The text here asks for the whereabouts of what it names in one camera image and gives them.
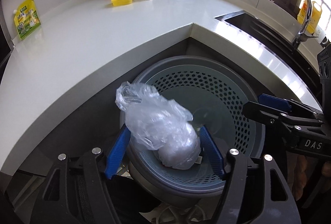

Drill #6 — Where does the clear plastic bag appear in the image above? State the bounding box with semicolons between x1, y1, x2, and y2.
115;82;201;170

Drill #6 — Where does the yellow green refill pouch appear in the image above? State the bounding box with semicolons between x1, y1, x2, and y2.
13;0;41;40

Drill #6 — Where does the grey perforated trash bin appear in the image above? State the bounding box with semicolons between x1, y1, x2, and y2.
127;56;265;207

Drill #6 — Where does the steel faucet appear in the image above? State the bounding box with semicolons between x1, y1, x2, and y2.
292;0;317;50

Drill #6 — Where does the yellow plastic lid ring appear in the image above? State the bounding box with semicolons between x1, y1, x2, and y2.
110;0;135;7

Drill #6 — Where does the person's hand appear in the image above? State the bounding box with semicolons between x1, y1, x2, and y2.
292;155;317;201

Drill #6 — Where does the yellow detergent bottle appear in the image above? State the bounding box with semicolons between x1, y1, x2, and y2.
296;0;323;35

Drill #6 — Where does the black kitchen sink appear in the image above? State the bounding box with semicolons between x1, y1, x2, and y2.
215;11;321;94

